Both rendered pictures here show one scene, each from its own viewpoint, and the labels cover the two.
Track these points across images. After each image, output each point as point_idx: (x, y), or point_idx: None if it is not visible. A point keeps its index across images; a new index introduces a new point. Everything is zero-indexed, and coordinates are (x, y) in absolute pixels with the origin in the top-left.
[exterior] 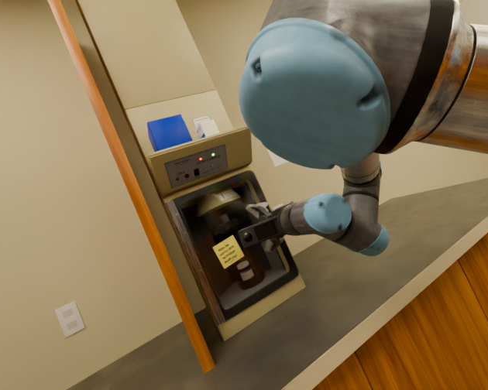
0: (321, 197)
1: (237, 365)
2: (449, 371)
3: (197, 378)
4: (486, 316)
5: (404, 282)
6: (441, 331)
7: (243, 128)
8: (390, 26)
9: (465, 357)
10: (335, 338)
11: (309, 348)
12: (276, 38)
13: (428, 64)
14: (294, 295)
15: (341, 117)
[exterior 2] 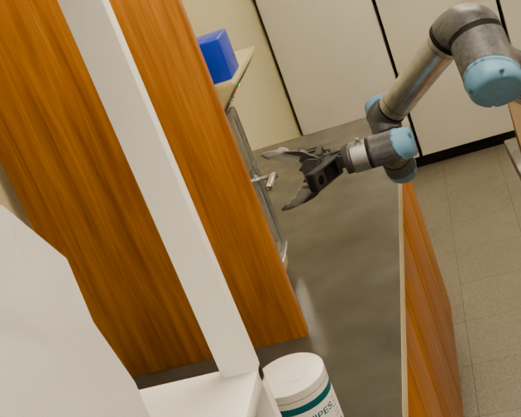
0: (407, 130)
1: (334, 313)
2: (415, 295)
3: (305, 341)
4: (412, 254)
5: (396, 216)
6: (406, 263)
7: (254, 51)
8: None
9: (415, 285)
10: (394, 258)
11: (384, 270)
12: (508, 64)
13: None
14: (287, 270)
15: (513, 90)
